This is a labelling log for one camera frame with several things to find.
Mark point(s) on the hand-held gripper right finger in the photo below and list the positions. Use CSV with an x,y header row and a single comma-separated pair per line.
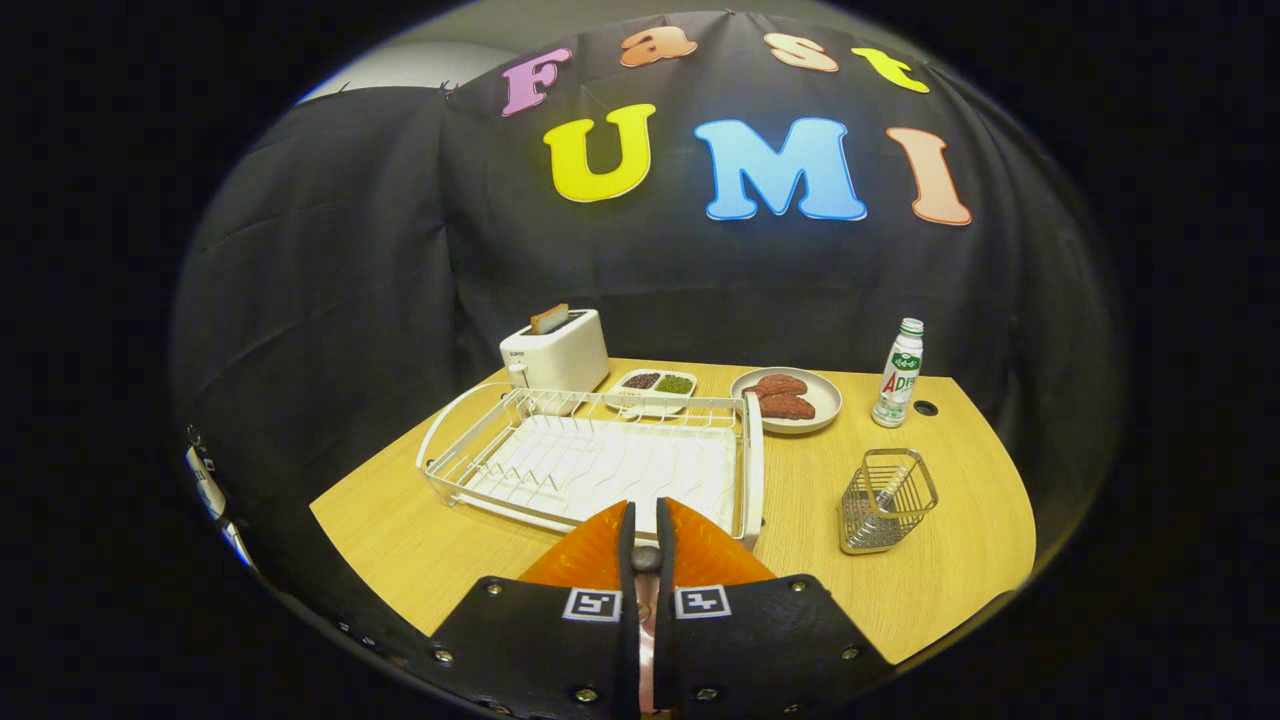
x,y
665,620

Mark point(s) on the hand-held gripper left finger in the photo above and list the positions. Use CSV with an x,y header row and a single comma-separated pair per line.
x,y
630,620

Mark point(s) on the pink plate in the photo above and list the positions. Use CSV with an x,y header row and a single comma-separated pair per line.
x,y
647,650

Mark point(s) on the beige plate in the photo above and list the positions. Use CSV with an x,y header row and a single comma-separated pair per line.
x,y
822,395

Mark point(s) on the white drip tray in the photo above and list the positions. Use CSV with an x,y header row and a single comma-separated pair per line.
x,y
600,470

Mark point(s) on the white divided tray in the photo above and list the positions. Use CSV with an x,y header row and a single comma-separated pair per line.
x,y
640,396

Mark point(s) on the pile of green beans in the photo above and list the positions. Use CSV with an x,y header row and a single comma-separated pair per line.
x,y
674,384

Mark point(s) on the pile of dark beans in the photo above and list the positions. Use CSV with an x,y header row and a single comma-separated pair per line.
x,y
641,381

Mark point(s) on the red meat piece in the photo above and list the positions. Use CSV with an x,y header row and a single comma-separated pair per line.
x,y
780,384
788,407

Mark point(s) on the white toaster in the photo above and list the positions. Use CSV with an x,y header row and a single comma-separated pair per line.
x,y
560,355

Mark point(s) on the toast slice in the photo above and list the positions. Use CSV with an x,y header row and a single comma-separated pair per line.
x,y
549,319

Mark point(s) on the white green-capped drink bottle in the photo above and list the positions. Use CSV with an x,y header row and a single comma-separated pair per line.
x,y
898,385

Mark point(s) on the black backdrop cloth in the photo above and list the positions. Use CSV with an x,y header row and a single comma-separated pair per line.
x,y
350,300

